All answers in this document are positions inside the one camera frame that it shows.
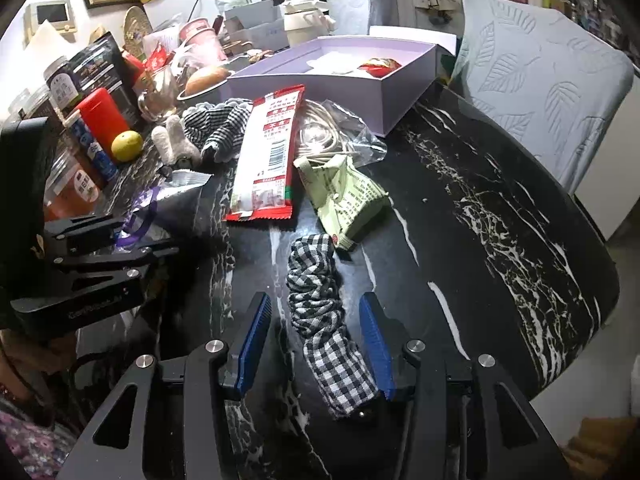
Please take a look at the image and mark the purple silver snack pouch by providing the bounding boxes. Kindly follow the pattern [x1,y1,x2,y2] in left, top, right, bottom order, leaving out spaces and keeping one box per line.
[115,169,210,252]

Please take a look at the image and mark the black white checkered scrunchie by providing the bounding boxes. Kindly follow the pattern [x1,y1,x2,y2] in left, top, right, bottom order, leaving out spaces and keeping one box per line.
[286,234,378,418]

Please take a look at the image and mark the red white snack bag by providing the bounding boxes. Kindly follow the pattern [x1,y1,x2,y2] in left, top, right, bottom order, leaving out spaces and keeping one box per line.
[226,84,305,222]

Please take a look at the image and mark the green tea packet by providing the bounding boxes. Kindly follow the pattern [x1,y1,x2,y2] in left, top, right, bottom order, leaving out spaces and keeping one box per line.
[294,155,390,252]

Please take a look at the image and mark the red cartoon snack packet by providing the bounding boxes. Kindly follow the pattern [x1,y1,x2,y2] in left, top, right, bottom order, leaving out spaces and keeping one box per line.
[358,58,401,79]

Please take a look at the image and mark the blue white tube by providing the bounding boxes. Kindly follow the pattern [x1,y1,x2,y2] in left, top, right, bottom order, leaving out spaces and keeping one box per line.
[64,110,118,183]

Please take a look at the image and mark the yellow lemon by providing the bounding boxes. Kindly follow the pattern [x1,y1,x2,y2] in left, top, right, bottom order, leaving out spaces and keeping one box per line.
[111,130,143,162]

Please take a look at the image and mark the red cylinder can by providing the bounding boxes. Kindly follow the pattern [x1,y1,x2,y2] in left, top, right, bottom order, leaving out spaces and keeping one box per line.
[75,88,129,162]

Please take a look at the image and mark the white plush rabbit ears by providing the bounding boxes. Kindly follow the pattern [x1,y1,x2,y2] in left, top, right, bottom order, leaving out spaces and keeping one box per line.
[151,115,202,169]

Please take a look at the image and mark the glass jar dark lid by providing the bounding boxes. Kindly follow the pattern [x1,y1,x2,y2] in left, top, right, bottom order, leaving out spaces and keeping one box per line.
[43,56,81,115]

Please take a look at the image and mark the grey checkered fabric scrunchie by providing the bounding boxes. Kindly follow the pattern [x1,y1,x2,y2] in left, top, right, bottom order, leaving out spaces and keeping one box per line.
[181,98,253,164]

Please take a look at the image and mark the black coffee bag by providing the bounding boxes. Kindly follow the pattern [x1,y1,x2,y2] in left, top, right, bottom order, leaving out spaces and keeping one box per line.
[70,32,142,128]

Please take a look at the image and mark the bowl with brown egg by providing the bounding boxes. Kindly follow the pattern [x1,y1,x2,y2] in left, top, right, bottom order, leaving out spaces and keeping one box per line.
[179,65,232,100]

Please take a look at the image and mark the woven round fan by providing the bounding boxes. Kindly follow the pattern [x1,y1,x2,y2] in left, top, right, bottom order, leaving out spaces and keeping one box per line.
[122,6,152,61]

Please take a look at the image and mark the pink cup stack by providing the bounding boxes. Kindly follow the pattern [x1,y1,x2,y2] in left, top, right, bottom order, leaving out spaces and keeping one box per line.
[178,18,228,64]

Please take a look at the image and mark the clear plastic bag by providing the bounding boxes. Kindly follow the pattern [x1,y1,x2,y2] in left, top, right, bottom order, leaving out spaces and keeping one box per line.
[296,100,387,168]

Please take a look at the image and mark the grey storage box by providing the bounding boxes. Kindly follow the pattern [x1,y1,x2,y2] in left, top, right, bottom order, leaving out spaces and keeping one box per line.
[224,0,288,51]

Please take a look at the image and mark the cream pig-shaped kettle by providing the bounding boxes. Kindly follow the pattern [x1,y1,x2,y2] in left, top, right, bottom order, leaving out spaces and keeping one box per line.
[280,0,336,48]

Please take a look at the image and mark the lavender open gift box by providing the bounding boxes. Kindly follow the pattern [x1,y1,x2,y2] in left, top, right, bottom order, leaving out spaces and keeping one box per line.
[228,26,454,136]

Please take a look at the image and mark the far light blue chair cover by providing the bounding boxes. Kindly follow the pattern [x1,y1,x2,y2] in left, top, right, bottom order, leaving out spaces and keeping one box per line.
[326,0,399,35]

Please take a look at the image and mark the light blue chair cover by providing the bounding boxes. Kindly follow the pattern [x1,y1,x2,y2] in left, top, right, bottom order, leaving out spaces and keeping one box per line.
[326,0,399,35]
[451,0,634,193]

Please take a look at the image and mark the near light blue chair cover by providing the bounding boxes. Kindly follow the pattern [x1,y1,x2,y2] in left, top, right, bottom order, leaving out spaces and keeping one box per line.
[451,0,634,193]

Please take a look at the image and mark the wall intercom panel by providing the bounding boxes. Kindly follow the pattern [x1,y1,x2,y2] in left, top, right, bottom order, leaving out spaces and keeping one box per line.
[24,0,77,44]

